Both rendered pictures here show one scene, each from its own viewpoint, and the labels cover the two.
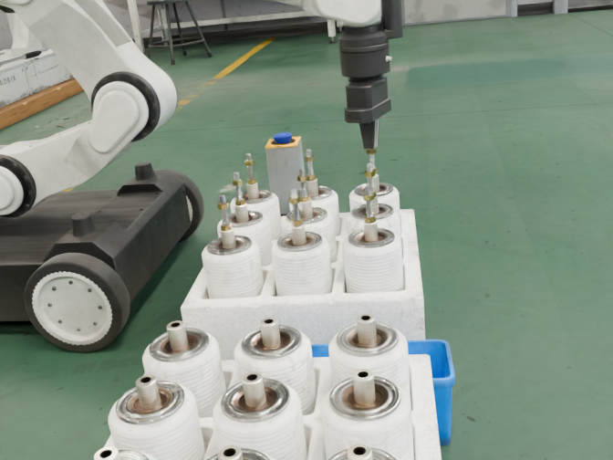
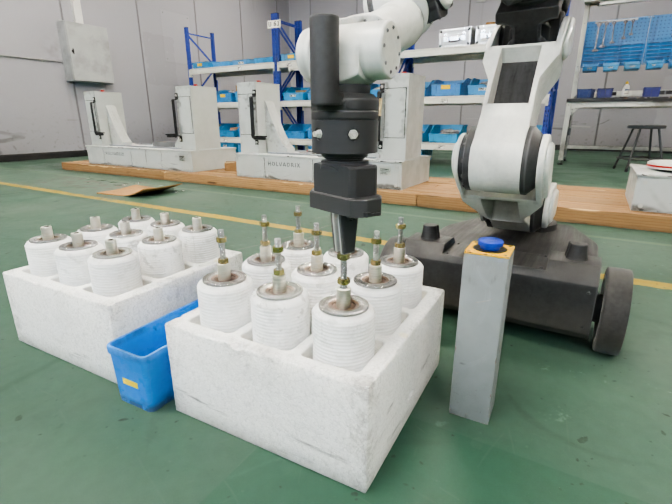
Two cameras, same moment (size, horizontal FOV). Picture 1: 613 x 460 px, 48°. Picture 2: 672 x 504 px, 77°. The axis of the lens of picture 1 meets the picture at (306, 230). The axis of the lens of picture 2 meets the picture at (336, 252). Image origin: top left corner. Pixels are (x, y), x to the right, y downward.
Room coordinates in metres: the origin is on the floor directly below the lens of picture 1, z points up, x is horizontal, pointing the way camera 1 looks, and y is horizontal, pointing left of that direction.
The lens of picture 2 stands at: (1.46, -0.68, 0.52)
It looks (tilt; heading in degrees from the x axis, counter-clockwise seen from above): 17 degrees down; 110
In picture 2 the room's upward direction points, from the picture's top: straight up
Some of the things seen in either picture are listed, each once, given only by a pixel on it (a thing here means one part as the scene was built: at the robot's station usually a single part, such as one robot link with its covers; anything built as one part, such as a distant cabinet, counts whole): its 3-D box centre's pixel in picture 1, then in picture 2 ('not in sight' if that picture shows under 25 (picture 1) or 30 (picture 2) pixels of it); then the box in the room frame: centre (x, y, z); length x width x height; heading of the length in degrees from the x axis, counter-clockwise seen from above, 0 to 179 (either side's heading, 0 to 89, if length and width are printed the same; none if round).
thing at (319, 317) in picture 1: (315, 295); (318, 346); (1.17, 0.00, 0.09); 0.39 x 0.39 x 0.18; 82
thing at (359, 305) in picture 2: (373, 190); (343, 305); (1.27, -0.14, 0.25); 0.08 x 0.08 x 0.01
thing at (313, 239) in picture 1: (299, 242); (266, 259); (1.05, 0.01, 0.25); 0.08 x 0.08 x 0.01
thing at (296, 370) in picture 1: (280, 402); (164, 276); (0.75, 0.06, 0.16); 0.10 x 0.10 x 0.18
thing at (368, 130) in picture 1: (367, 132); (338, 229); (1.26, -0.13, 0.37); 0.03 x 0.02 x 0.06; 59
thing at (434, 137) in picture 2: not in sight; (448, 133); (0.87, 4.97, 0.36); 0.50 x 0.38 x 0.21; 81
